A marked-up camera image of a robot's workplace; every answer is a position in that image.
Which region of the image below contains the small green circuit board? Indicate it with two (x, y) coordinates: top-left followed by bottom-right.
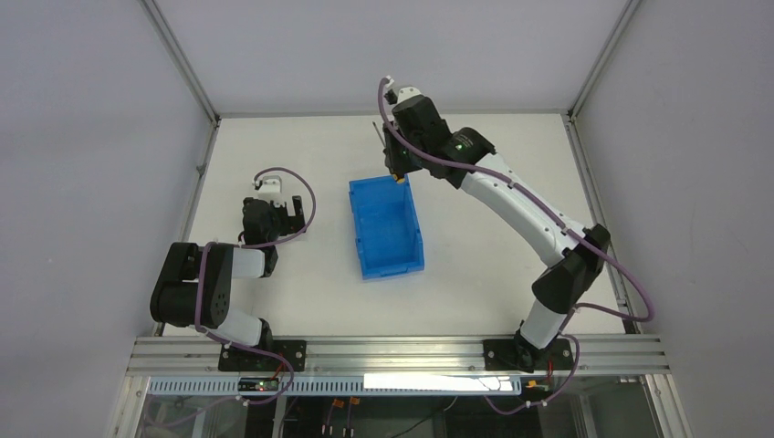
(237, 378), (281, 393)

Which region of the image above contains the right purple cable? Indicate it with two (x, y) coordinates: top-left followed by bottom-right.
(377, 75), (656, 416)

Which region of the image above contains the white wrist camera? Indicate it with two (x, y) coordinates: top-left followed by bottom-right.
(254, 175), (283, 203)
(384, 86), (424, 106)

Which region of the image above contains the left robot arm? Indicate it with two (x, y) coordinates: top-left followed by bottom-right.
(150, 195), (306, 351)

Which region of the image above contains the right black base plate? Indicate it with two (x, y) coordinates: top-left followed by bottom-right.
(482, 339), (574, 372)

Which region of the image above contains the aluminium frame rail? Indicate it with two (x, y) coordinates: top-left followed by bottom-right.
(126, 334), (671, 377)

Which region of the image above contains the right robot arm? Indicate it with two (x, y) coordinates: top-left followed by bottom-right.
(378, 87), (611, 371)

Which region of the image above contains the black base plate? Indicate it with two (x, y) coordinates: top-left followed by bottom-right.
(217, 339), (308, 372)
(482, 339), (574, 372)

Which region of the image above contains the slotted grey cable duct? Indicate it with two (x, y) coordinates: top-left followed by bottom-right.
(148, 373), (522, 397)

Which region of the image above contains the purple cable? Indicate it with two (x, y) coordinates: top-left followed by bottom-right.
(193, 167), (318, 424)
(377, 75), (656, 416)

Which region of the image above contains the black yellow screwdriver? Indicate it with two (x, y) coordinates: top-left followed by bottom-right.
(371, 121), (405, 183)

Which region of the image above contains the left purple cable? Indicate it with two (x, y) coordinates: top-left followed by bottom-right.
(193, 167), (318, 424)

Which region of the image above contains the blue plastic bin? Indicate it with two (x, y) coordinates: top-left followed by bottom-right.
(349, 176), (425, 280)

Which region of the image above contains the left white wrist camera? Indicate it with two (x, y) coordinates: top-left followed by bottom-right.
(254, 175), (283, 203)

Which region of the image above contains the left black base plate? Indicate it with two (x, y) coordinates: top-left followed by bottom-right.
(217, 339), (308, 372)

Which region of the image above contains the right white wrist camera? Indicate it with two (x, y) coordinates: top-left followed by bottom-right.
(384, 86), (424, 106)

